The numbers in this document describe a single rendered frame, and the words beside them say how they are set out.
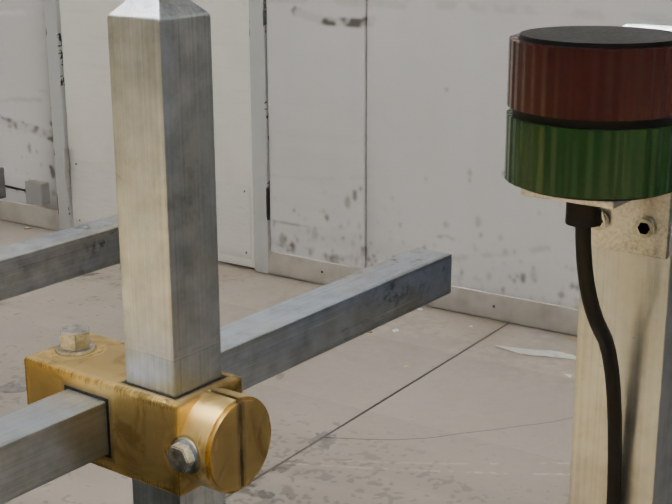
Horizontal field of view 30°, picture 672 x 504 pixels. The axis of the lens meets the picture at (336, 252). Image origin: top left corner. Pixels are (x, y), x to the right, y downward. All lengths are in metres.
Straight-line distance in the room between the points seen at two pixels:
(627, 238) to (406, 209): 3.31
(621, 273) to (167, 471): 0.27
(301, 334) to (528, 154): 0.38
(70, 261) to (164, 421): 0.35
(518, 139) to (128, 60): 0.25
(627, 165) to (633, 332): 0.09
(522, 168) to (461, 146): 3.21
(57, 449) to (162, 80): 0.19
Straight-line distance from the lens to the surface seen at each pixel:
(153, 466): 0.65
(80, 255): 0.97
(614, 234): 0.47
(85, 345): 0.70
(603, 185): 0.41
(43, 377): 0.69
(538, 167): 0.41
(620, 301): 0.48
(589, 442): 0.50
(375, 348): 3.46
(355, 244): 3.89
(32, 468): 0.64
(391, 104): 3.73
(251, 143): 4.06
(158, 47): 0.59
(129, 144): 0.61
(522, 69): 0.41
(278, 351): 0.76
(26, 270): 0.94
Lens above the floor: 1.21
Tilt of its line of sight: 16 degrees down
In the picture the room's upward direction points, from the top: straight up
